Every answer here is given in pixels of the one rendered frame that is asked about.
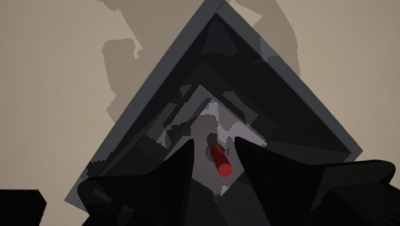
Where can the dark red peg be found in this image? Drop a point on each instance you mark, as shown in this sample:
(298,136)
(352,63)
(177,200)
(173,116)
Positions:
(223,166)

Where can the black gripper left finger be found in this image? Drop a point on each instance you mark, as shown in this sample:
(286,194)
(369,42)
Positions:
(164,191)

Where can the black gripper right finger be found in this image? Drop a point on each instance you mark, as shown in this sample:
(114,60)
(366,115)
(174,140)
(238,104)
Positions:
(290,192)

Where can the dark grey open box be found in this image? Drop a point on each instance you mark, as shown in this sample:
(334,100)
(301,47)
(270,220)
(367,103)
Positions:
(219,55)

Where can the grey plate with hole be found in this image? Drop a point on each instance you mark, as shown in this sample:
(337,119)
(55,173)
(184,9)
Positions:
(209,126)

